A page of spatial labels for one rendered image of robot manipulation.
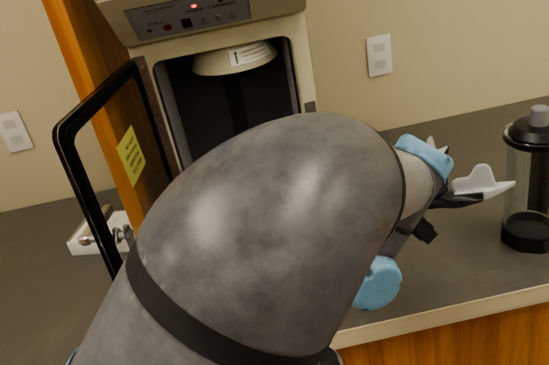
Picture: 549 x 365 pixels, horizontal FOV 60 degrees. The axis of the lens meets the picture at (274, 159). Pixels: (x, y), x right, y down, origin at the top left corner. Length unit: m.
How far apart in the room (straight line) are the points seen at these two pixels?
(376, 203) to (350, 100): 1.19
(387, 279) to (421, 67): 0.95
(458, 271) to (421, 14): 0.76
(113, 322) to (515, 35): 1.45
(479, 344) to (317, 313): 0.83
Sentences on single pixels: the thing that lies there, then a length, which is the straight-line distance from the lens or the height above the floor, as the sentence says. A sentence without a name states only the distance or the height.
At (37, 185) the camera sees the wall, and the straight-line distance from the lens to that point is 1.57.
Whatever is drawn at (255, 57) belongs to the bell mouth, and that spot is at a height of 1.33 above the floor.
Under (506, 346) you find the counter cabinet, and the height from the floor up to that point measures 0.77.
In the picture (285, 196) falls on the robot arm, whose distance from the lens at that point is 0.21.
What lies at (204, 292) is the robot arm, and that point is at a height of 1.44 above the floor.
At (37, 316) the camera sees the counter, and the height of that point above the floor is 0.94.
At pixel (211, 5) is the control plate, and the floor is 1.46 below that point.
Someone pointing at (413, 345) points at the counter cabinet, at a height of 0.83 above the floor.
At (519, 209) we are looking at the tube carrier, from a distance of 0.96.
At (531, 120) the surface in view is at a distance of 0.91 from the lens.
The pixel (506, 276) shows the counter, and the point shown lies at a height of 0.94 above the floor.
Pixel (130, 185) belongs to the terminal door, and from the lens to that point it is 0.78.
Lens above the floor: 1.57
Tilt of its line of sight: 27 degrees down
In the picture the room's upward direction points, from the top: 11 degrees counter-clockwise
